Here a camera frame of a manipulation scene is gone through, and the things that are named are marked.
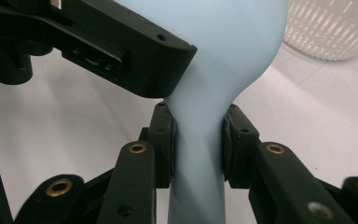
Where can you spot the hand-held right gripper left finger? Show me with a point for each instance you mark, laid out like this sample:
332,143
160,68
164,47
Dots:
161,146

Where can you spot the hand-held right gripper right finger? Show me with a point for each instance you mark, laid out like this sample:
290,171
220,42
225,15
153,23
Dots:
239,146

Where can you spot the light blue hairbrush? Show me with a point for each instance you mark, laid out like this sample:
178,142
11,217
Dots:
211,77

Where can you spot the white plastic mesh basket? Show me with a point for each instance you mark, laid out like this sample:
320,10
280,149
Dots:
332,28

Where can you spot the white table sheet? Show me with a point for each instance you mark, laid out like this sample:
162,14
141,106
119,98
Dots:
307,118

